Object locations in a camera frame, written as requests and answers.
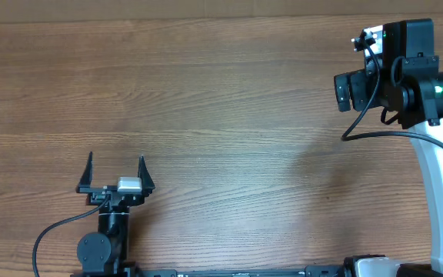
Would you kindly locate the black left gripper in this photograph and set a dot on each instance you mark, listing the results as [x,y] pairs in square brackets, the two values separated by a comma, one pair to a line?
[95,197]

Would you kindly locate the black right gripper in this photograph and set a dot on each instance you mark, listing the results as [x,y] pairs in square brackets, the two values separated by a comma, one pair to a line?
[358,90]

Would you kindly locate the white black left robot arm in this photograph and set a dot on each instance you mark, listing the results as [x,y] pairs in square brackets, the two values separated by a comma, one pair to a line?
[105,251]

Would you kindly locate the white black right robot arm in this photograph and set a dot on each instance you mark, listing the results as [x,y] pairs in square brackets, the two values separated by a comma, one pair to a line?
[401,76]

